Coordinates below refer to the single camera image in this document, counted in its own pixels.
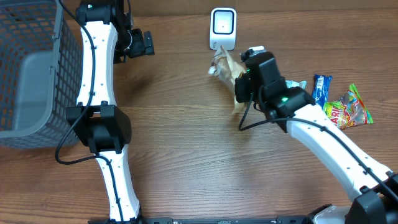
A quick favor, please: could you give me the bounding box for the green gummy candy bag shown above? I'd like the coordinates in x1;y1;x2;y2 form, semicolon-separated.
323;84;374;129

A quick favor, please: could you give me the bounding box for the beige snack bag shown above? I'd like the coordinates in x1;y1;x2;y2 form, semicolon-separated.
208;45;246;114

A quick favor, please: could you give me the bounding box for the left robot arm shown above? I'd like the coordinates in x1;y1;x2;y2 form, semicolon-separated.
66;1;155;223

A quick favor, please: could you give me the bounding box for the mint green snack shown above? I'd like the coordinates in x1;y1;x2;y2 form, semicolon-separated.
285;80;307;89

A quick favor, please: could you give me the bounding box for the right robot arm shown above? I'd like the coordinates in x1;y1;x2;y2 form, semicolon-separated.
235;49;397;224

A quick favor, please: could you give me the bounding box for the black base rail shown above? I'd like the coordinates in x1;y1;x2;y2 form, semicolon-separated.
88;216;312;224

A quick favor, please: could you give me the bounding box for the dark grey plastic basket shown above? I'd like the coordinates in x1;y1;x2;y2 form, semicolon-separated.
1;0;83;149

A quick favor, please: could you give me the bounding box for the white barcode scanner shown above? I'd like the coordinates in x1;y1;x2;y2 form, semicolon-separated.
210;7;237;50

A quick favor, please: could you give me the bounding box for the blue cookie pack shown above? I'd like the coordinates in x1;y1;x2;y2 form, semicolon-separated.
312;74;333;107

